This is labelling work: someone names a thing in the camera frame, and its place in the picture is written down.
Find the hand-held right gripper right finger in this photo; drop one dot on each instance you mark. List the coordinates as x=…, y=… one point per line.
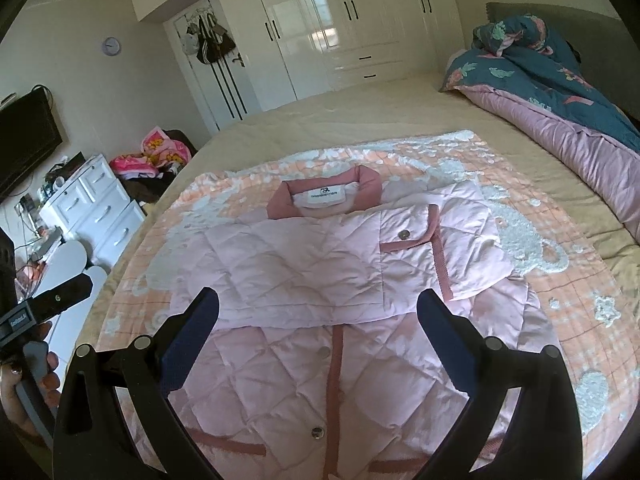
x=445, y=341

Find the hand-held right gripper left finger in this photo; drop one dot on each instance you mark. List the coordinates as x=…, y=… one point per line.
x=192, y=341

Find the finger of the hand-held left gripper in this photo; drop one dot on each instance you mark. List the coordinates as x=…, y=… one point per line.
x=65, y=297

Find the pink quilted jacket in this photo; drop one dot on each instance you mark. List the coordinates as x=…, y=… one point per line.
x=300, y=260

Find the person's left hand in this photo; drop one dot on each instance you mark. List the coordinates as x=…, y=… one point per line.
x=51, y=364

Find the white rounded chair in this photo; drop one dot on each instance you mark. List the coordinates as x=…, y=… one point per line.
x=70, y=255
x=75, y=325

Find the white chest of drawers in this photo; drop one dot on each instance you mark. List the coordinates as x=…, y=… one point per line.
x=95, y=210

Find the dark brown chair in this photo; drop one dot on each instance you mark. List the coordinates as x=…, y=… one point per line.
x=145, y=187

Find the small black box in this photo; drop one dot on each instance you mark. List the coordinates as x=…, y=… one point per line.
x=75, y=160

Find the orange plaid fleece blanket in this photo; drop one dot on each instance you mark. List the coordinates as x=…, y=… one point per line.
x=550, y=240

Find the black television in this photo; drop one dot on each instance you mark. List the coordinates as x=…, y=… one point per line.
x=25, y=140

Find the pink cartoon print cloth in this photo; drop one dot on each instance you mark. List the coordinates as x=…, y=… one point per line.
x=160, y=150

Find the bed with beige sheet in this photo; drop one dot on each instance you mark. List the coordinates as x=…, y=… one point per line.
x=350, y=115

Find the teal floral duvet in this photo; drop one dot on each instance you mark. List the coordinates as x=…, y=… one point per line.
x=550, y=110

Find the white striped door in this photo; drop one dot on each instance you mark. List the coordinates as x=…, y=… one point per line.
x=235, y=90

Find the white hanging hat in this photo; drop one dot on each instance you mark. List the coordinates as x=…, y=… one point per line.
x=190, y=42

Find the black striped hanging bag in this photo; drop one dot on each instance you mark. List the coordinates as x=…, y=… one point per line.
x=207, y=45

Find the dark hanging bag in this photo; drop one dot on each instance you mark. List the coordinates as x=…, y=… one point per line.
x=226, y=40

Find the glossy white wardrobe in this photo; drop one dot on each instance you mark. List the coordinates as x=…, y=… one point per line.
x=310, y=35

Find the round wall clock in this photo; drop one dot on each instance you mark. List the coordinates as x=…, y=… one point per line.
x=111, y=46

